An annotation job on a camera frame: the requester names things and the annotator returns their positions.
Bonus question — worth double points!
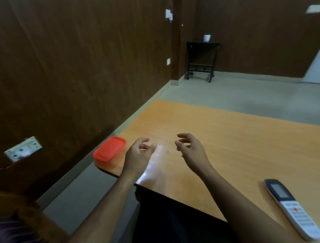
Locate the person's right hand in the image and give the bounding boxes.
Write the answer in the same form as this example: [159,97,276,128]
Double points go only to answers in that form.
[175,133,214,176]

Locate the person's left hand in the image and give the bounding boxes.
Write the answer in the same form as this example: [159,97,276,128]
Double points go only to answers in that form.
[121,137,157,178]

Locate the thin orange wire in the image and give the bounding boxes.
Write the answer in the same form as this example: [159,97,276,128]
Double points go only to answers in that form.
[0,157,27,171]

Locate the black wheeled side table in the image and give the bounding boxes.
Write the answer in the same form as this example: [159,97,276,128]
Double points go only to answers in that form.
[184,41,221,83]

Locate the white remote control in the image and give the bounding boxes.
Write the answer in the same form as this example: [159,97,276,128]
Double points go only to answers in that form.
[264,179,320,242]

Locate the white wall socket panel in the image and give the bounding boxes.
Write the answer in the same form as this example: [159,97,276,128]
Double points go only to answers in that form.
[4,136,43,163]

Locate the person's dark striped shirt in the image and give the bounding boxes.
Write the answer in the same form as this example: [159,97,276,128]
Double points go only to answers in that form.
[0,217,35,243]

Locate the person's right forearm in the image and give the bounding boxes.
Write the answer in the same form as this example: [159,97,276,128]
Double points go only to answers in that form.
[200,168,304,243]

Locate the person's black trousers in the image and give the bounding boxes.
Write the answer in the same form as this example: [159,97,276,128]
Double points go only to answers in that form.
[132,186,242,243]

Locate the person's left forearm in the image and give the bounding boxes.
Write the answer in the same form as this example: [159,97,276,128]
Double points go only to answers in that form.
[67,173,140,243]

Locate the red lidded plastic container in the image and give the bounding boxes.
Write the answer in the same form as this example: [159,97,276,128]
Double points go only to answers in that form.
[93,136,127,169]

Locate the white door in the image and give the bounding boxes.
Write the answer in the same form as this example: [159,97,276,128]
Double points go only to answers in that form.
[301,49,320,84]

